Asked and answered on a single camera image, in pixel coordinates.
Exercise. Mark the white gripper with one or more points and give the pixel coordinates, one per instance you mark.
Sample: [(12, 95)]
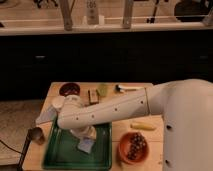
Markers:
[(86, 132)]

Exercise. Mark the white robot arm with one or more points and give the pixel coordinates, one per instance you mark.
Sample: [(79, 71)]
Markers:
[(187, 110)]

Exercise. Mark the green plastic tray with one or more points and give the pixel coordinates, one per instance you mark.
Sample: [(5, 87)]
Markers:
[(62, 153)]

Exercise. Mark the brown wooden block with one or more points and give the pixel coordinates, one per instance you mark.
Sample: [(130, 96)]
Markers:
[(93, 98)]

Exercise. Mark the grey cloth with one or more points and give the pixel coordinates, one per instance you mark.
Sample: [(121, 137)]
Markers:
[(47, 115)]

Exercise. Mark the white plate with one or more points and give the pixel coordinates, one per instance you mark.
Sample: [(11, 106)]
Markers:
[(57, 102)]

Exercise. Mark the green cup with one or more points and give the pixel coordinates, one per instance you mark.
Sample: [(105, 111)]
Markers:
[(102, 90)]

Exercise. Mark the orange bowl with grapes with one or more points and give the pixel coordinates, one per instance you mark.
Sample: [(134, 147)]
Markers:
[(133, 148)]

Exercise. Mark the dark red bowl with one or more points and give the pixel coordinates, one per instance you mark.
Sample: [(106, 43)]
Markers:
[(69, 89)]

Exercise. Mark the wooden shelf post right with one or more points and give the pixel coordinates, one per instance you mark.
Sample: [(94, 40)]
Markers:
[(127, 14)]

